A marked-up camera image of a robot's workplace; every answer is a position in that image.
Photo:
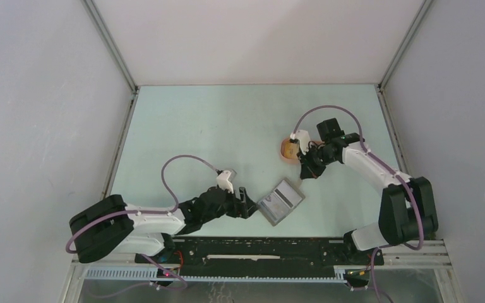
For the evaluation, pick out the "corner frame post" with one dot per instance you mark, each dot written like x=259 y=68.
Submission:
x=107 y=38
x=406 y=42

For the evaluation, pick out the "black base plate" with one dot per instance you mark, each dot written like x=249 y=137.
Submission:
x=285 y=268

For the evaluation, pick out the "white card with stripe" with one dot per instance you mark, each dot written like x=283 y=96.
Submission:
x=288 y=194

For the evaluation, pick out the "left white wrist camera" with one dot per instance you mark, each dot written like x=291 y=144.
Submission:
x=224 y=180

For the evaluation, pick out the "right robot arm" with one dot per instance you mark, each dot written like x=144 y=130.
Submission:
x=407 y=208

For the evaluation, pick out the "aluminium frame rail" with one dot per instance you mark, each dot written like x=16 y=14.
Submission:
x=433 y=255

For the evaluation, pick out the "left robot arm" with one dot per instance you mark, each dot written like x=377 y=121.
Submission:
x=113 y=226

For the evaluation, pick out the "pink oval tray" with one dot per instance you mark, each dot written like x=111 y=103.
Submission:
x=307 y=158

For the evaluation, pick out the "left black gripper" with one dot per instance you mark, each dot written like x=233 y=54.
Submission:
x=243 y=207

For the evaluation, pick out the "right corner frame post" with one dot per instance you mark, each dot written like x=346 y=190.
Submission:
x=406 y=42

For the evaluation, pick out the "grey card holder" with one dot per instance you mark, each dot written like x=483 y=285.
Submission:
x=266 y=214

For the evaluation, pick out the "white credit card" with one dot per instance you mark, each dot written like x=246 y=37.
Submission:
x=274 y=205

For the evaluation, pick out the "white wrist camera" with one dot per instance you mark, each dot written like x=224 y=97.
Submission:
x=303 y=138
x=224 y=180

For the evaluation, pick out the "left corner frame post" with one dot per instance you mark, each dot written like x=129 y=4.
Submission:
x=107 y=38

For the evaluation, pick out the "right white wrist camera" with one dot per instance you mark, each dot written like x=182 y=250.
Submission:
x=303 y=138

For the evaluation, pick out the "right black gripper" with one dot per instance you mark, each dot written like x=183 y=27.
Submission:
x=308 y=170

